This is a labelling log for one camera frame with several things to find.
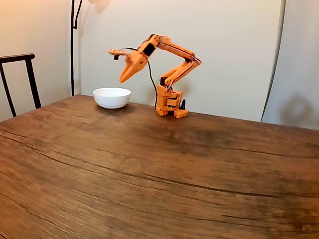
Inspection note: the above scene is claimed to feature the black camera cable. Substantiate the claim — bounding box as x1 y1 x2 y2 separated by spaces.
123 46 159 108

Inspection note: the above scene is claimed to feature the black floor lamp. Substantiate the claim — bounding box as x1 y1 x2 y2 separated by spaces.
70 0 112 97

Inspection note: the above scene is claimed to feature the orange gripper camera mount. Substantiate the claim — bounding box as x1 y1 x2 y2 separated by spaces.
108 48 133 61

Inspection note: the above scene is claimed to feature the black wooden chair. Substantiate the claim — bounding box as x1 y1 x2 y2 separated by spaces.
0 53 42 118

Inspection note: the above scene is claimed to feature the grey wall conduit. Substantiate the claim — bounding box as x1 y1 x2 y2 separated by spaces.
260 0 287 122

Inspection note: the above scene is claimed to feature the white ceramic bowl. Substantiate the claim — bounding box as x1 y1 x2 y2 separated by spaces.
93 87 132 110

